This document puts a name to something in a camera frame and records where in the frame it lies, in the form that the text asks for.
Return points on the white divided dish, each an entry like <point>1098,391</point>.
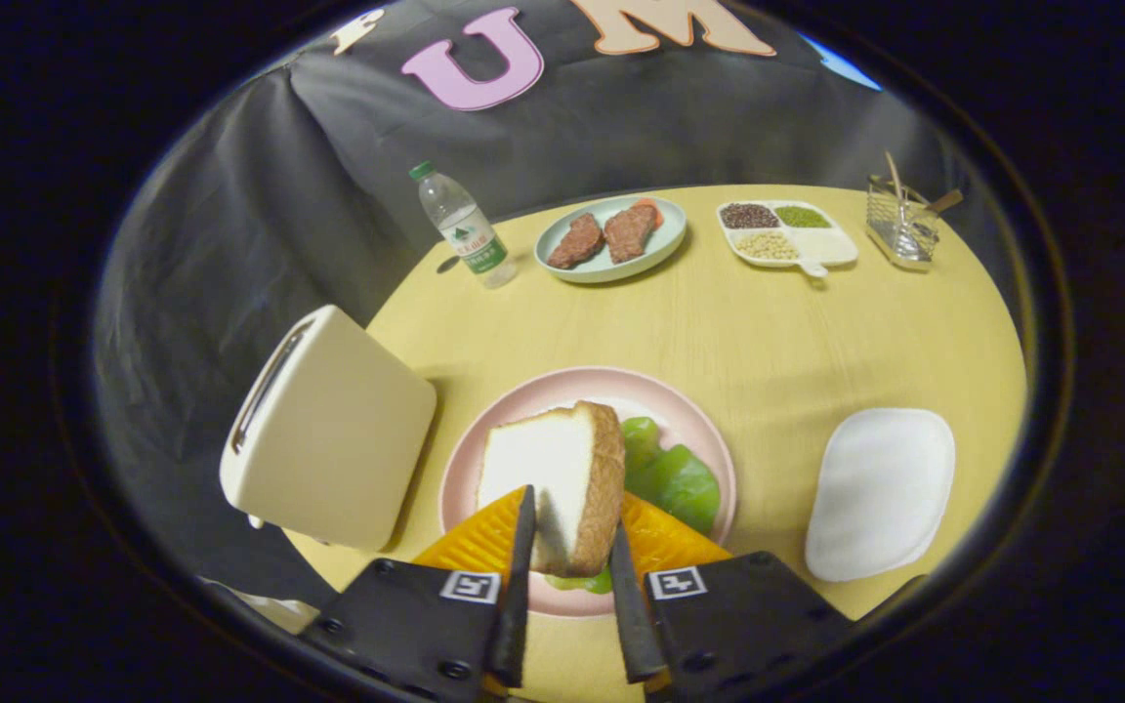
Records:
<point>828,246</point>

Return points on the clear water bottle green cap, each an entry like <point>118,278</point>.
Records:
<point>470,239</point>

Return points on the person's light clothing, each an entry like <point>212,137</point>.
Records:
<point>270,605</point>

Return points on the white plate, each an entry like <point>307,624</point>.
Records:
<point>880,493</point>

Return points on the pile of yellow soybeans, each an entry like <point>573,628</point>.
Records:
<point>768,245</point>

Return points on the pile of green beans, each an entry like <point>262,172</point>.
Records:
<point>803,217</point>

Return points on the green lettuce leaf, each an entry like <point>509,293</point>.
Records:
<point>685,483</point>

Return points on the pale green oval plate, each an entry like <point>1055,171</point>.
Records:
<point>670,239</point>

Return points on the pink round plate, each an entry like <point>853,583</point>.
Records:
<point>562,386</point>

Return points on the white toaster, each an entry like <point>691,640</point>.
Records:
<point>338,430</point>

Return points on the orange carrot slice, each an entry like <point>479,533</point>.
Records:
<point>655,210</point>

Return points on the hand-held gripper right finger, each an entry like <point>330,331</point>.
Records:
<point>629,625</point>

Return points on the brown meat piece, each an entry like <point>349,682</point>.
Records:
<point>577,241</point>
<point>629,234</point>

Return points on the pile of dark beans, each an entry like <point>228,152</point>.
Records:
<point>748,216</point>

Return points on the black backdrop cloth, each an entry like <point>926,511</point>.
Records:
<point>260,195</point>

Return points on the white bread slice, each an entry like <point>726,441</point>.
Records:
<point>553,469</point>

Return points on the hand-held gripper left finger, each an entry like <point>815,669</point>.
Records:
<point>516,605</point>

